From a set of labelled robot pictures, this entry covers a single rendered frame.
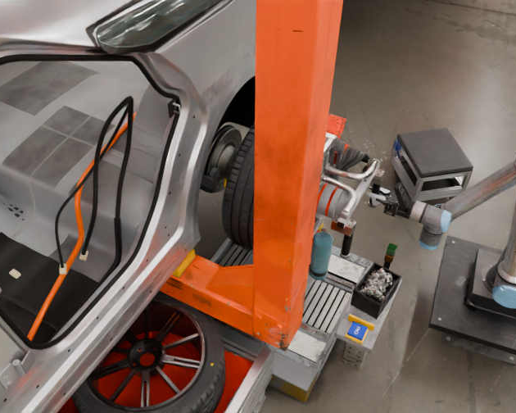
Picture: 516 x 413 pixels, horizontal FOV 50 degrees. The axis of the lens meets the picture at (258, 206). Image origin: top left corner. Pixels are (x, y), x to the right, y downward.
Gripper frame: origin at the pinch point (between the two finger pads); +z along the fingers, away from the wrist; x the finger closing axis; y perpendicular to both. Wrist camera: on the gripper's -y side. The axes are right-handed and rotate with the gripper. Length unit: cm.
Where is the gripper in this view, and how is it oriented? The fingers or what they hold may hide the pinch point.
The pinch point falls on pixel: (370, 190)
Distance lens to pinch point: 259.7
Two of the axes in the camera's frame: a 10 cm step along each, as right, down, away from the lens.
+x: 4.8, -6.3, 6.1
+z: -8.8, -3.5, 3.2
